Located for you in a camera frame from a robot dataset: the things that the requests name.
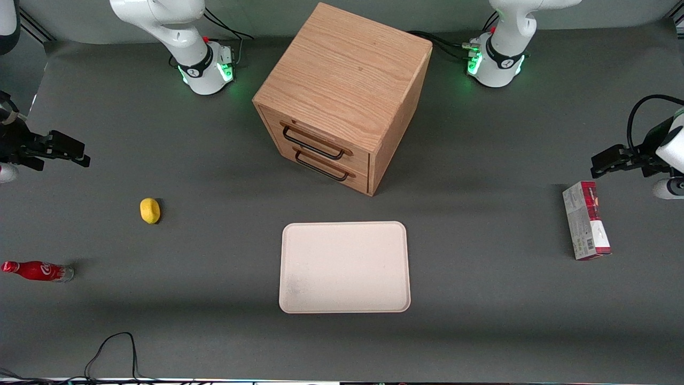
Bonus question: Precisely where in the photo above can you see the yellow lemon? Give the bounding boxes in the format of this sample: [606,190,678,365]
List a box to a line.
[140,198,161,225]

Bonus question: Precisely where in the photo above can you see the black left arm base cables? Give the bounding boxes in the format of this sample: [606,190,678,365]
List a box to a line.
[407,11,500,62]

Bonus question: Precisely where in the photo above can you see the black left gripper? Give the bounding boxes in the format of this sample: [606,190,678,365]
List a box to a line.
[590,120,675,179]

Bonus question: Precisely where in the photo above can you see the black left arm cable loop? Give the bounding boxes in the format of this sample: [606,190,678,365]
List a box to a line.
[627,95,684,156]

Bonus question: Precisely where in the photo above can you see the red and white carton box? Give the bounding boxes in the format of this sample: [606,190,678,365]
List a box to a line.
[562,181,612,261]

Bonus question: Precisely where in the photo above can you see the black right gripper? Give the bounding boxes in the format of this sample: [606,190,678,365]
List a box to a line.
[0,120,91,172]

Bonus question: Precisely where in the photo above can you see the long black drawer handle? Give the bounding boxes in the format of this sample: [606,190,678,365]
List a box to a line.
[282,124,346,160]

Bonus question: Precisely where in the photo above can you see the black arm base cables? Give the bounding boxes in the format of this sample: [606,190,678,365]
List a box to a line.
[170,7,255,69]
[407,11,500,62]

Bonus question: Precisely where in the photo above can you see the wooden drawer cabinet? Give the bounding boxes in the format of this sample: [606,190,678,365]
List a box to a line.
[252,2,433,197]

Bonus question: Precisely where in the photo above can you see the beige plastic tray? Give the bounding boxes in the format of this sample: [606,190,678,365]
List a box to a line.
[278,221,411,314]

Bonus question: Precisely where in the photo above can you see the black frame rail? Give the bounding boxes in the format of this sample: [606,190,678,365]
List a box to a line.
[19,10,55,43]

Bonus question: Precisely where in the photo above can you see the black right arm base cables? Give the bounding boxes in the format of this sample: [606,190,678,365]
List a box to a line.
[170,7,255,69]

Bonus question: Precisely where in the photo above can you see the thin black table cable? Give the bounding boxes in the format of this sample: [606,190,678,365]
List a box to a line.
[0,332,214,385]

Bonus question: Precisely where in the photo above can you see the red coke bottle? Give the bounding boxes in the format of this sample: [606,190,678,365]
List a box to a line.
[1,260,74,282]

